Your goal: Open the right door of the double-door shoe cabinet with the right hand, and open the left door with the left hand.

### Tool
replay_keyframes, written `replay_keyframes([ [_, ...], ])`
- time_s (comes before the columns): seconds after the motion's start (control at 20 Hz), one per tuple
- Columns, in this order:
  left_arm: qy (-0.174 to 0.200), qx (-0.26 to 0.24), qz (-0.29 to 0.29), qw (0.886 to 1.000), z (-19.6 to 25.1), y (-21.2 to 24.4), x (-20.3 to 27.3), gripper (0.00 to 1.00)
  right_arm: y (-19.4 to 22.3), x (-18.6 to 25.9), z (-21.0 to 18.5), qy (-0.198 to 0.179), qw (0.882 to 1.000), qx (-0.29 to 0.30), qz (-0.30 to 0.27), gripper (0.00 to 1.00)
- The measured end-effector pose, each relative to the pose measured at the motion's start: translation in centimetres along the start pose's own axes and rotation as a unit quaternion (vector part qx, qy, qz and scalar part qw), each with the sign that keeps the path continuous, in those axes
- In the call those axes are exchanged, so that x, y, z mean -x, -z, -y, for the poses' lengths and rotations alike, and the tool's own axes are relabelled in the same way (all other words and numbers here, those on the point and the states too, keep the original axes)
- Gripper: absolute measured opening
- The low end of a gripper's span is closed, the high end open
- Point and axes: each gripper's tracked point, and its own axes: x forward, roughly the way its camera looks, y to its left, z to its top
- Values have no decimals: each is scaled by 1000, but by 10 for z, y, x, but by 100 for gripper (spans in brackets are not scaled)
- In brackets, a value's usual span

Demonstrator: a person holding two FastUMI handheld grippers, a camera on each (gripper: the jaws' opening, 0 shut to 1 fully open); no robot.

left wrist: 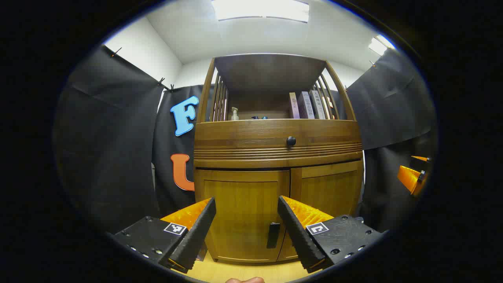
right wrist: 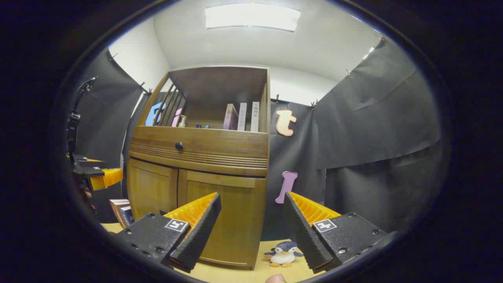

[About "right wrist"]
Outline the wooden double-door shoe cabinet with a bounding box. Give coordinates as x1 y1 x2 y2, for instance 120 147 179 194
127 66 272 271

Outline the ceiling light panel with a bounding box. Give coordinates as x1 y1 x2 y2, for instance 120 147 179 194
205 3 301 32

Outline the brown cover book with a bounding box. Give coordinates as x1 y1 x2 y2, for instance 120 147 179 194
109 198 130 229

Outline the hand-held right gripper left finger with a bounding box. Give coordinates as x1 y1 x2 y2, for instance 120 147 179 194
109 192 222 274

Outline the wooden cabinet drawer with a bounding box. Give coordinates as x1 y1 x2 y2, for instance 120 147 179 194
130 126 269 176

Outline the plush penguin toy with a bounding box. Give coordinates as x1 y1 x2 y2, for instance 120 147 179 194
264 241 304 268

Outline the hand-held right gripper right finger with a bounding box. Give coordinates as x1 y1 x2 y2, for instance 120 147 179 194
284 191 397 274

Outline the grey white book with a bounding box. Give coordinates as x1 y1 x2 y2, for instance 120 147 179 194
237 103 248 131

